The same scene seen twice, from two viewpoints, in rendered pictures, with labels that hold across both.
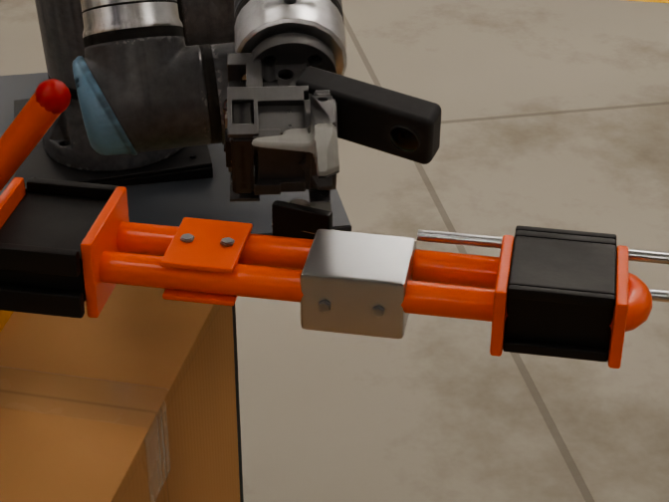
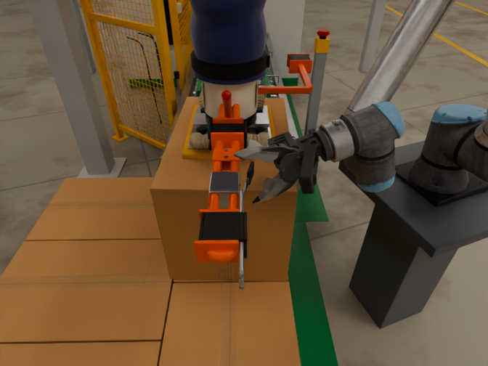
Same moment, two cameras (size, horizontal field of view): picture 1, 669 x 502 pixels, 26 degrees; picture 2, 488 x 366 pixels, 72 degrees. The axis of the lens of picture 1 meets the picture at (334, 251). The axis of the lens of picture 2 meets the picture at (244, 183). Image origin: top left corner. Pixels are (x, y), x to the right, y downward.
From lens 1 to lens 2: 0.96 m
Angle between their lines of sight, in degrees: 64
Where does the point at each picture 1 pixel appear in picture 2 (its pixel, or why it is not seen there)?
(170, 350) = (253, 186)
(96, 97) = not seen: hidden behind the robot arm
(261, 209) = (425, 223)
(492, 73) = not seen: outside the picture
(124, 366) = (242, 180)
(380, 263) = (220, 185)
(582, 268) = (218, 229)
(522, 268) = (215, 214)
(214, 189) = (428, 208)
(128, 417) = not seen: hidden behind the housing
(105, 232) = (222, 136)
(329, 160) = (240, 153)
